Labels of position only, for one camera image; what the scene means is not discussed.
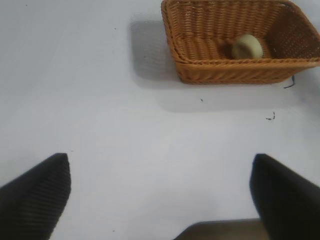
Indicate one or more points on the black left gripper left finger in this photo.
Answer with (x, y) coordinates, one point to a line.
(32, 200)

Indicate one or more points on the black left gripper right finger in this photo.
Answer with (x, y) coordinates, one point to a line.
(287, 200)

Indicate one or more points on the pale yellow egg yolk pastry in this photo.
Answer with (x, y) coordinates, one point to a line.
(247, 47)

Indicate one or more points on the brown woven wicker basket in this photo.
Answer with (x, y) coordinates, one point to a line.
(232, 71)

